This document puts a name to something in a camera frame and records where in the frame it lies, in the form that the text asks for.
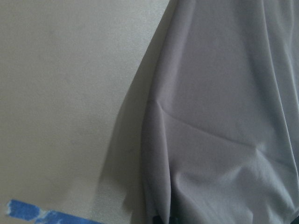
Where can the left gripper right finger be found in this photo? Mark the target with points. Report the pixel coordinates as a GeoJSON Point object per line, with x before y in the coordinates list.
{"type": "Point", "coordinates": [173, 220]}

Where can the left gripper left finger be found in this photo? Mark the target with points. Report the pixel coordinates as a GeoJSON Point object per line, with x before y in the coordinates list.
{"type": "Point", "coordinates": [156, 220]}

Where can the brown t-shirt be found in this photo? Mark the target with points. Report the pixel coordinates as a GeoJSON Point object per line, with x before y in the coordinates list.
{"type": "Point", "coordinates": [220, 136]}

